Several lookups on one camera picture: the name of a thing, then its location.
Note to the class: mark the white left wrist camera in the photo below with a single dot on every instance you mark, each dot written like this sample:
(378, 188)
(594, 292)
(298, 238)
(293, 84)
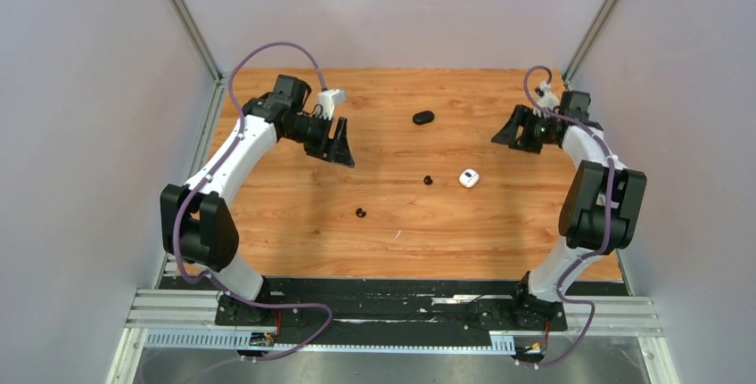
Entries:
(327, 101)

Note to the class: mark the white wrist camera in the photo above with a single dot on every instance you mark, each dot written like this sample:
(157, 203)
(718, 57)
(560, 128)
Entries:
(547, 100)
(327, 101)

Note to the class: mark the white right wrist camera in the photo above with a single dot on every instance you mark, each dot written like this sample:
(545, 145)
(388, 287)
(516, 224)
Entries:
(547, 100)

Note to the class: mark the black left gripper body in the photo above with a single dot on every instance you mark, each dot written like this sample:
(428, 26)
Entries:
(317, 143)

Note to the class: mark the white earbud charging case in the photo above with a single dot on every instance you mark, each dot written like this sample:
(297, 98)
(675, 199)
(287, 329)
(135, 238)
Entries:
(469, 178)

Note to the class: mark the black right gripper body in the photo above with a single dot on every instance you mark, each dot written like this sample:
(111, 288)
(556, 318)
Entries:
(532, 132)

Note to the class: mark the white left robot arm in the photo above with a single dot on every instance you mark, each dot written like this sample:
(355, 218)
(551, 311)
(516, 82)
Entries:
(197, 226)

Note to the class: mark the black earbud case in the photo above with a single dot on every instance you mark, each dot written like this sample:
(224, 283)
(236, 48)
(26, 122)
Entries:
(423, 117)

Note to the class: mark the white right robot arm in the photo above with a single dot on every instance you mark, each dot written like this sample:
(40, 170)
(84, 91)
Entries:
(600, 211)

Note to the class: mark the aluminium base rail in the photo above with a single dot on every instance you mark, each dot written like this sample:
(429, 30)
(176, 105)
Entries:
(373, 323)

